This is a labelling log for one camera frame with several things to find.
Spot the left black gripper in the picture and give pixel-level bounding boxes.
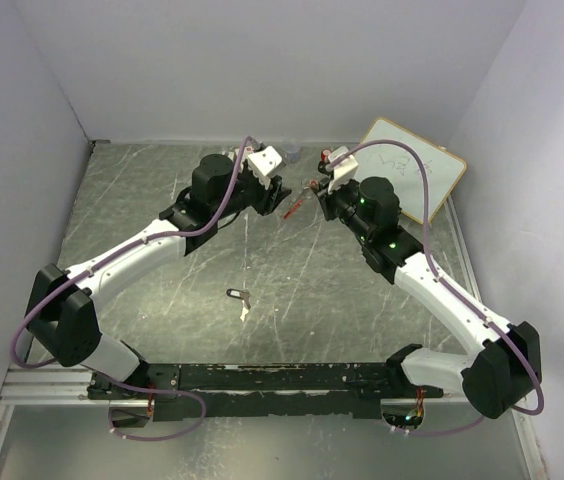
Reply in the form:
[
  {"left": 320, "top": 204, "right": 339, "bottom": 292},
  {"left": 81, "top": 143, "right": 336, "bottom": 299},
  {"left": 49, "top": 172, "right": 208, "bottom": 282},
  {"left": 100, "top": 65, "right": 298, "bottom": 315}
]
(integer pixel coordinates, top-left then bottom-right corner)
[{"left": 213, "top": 156, "right": 293, "bottom": 221}]

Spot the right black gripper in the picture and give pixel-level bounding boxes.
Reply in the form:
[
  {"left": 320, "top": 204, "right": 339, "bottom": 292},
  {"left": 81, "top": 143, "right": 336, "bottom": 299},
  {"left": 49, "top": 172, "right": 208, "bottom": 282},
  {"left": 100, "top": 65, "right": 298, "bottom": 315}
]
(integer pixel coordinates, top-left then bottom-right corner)
[{"left": 313, "top": 173, "right": 372, "bottom": 243}]

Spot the red handle keyring chain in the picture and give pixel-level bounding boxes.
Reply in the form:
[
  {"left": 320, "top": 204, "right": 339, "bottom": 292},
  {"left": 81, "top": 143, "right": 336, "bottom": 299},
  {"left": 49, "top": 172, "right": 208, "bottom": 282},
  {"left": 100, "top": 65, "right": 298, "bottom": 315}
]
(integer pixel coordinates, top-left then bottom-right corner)
[{"left": 281, "top": 178, "right": 319, "bottom": 221}]

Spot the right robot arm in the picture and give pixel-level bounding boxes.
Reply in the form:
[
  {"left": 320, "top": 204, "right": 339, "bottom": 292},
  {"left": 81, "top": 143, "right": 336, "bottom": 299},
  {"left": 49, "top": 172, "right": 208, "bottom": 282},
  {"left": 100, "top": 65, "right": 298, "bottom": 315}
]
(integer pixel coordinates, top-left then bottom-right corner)
[{"left": 311, "top": 177, "right": 542, "bottom": 419}]

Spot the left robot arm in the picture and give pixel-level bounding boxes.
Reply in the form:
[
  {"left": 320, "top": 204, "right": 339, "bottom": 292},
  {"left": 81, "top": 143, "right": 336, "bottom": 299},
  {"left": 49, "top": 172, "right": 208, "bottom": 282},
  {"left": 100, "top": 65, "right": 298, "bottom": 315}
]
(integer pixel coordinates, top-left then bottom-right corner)
[{"left": 26, "top": 147, "right": 291, "bottom": 399}]

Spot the red black stamp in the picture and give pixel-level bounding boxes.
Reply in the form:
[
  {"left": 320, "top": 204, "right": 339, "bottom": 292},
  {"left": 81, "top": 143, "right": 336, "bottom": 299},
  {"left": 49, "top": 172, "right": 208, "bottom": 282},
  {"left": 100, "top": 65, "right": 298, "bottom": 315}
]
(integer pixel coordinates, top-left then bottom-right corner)
[{"left": 317, "top": 149, "right": 332, "bottom": 175}]

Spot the clear paperclip jar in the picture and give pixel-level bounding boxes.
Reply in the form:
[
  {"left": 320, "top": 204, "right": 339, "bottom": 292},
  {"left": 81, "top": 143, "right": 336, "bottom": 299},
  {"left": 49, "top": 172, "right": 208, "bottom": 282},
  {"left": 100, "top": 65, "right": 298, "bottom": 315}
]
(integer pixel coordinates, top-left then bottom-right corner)
[{"left": 282, "top": 141, "right": 301, "bottom": 164}]

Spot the black key tag with key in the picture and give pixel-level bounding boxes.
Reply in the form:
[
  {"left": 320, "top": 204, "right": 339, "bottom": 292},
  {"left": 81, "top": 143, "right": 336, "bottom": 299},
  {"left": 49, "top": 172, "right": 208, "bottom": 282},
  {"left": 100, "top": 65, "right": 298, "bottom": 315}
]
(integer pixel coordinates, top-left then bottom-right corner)
[{"left": 226, "top": 288, "right": 251, "bottom": 310}]

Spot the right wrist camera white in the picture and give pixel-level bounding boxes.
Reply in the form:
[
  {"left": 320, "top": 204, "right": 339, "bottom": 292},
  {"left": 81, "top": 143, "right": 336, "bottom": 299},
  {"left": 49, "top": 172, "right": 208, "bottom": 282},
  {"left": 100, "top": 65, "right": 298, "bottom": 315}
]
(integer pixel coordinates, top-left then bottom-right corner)
[{"left": 324, "top": 146, "right": 359, "bottom": 194}]

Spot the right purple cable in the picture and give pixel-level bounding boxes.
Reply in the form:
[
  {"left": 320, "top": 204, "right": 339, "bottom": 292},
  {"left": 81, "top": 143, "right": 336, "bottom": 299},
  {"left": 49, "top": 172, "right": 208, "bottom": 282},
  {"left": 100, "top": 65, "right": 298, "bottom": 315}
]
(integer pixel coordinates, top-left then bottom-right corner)
[{"left": 326, "top": 138, "right": 546, "bottom": 437}]

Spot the purple cable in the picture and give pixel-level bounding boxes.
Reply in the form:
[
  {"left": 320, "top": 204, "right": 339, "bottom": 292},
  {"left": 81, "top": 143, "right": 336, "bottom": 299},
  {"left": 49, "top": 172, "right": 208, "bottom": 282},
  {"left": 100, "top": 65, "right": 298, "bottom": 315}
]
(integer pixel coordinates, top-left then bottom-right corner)
[
  {"left": 326, "top": 138, "right": 546, "bottom": 437},
  {"left": 9, "top": 134, "right": 263, "bottom": 441}
]

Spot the small whiteboard wood frame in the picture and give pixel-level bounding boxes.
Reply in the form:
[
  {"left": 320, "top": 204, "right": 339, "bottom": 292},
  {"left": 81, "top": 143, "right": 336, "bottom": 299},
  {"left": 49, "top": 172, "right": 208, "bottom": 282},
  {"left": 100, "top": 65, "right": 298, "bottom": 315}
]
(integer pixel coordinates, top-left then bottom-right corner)
[{"left": 355, "top": 117, "right": 467, "bottom": 223}]

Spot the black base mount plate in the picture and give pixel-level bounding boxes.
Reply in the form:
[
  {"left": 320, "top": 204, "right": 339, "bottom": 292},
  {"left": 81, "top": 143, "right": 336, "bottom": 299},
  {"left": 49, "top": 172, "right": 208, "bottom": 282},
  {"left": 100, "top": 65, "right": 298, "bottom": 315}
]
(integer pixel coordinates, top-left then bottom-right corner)
[{"left": 86, "top": 362, "right": 446, "bottom": 422}]

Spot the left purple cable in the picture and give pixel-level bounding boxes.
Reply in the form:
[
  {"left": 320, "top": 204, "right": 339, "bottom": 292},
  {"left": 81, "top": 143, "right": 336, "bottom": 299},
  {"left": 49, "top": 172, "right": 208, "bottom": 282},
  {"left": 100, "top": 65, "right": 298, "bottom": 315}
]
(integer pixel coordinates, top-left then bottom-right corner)
[{"left": 9, "top": 134, "right": 263, "bottom": 441}]

